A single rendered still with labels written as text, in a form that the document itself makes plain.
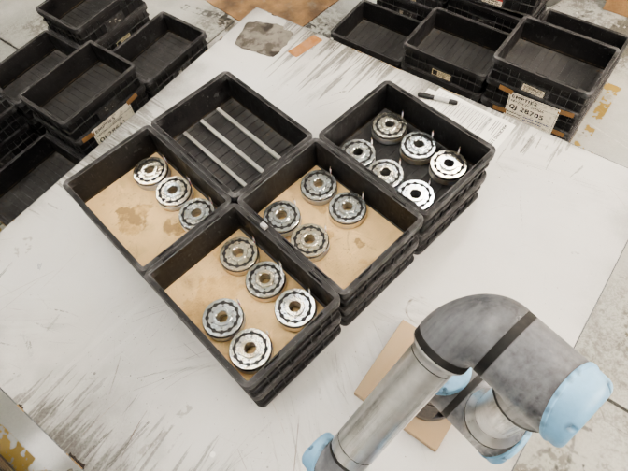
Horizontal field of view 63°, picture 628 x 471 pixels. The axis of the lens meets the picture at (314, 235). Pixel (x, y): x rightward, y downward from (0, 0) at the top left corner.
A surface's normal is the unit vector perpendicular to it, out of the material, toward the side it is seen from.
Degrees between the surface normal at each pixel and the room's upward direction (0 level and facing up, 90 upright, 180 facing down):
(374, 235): 0
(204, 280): 0
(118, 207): 0
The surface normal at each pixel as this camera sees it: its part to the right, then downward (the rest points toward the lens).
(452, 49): -0.07, -0.50
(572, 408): -0.38, -0.13
